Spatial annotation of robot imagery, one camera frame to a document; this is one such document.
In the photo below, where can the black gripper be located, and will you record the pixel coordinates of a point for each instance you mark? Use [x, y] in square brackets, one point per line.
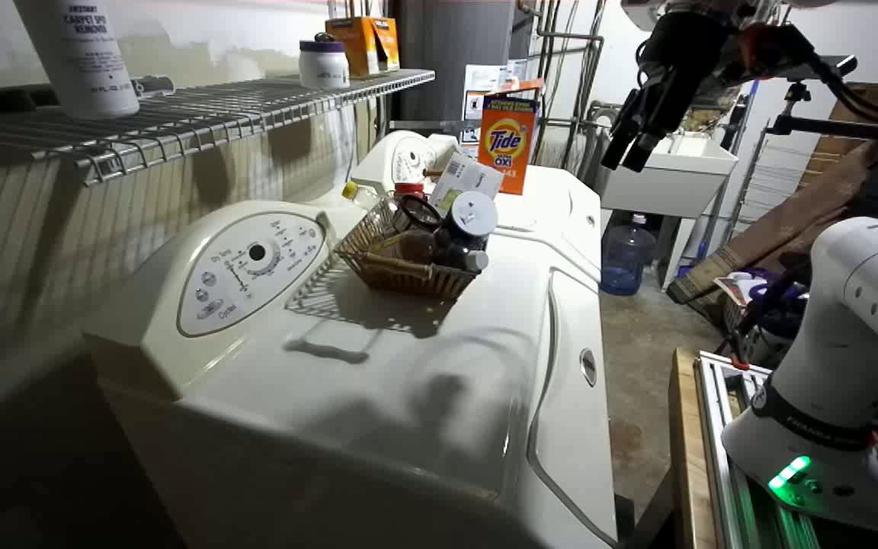
[684, 55]

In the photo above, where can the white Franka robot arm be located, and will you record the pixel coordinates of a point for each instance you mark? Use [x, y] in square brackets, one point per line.
[844, 336]

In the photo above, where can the white jar with dark lid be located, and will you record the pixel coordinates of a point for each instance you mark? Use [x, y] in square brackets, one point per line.
[323, 65]

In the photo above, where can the white utility sink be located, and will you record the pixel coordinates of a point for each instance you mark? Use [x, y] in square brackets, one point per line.
[668, 178]

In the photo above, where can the grey metal pipes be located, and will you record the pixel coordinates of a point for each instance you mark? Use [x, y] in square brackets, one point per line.
[564, 70]

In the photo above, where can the blue water jug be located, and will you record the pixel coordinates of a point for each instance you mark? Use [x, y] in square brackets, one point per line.
[625, 258]

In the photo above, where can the orange Tide detergent box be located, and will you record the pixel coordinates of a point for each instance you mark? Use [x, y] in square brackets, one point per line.
[507, 141]

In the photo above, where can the white labelled carton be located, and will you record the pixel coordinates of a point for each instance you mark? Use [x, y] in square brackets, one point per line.
[482, 87]

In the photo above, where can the white printed card box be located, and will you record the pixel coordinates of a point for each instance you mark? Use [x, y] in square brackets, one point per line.
[461, 178]

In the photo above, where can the brown wooden boards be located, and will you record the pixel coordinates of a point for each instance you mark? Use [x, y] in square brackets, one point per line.
[792, 225]

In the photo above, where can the round white lidded container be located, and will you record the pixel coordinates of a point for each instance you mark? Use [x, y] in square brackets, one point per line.
[472, 214]

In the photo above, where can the grey water heater tank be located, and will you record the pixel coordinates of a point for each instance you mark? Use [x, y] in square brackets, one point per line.
[454, 55]

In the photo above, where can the purple dark bag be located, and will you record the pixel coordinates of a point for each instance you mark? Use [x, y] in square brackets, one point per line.
[769, 300]

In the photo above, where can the red capped bottle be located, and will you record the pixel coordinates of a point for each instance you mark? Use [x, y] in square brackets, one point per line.
[409, 189]

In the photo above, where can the brown wicker basket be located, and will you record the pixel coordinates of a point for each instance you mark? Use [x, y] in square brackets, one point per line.
[409, 270]

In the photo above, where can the orange cardboard box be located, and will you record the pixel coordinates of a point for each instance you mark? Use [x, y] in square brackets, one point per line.
[364, 43]

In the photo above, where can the wooden plank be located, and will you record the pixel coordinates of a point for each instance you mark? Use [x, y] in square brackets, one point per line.
[689, 458]

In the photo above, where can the tall white labelled bottle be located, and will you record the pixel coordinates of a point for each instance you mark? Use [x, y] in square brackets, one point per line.
[84, 55]

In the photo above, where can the black camera tripod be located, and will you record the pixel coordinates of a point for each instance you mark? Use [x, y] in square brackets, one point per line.
[835, 126]

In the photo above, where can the aluminium frame robot table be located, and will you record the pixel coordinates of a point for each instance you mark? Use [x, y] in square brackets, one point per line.
[737, 468]

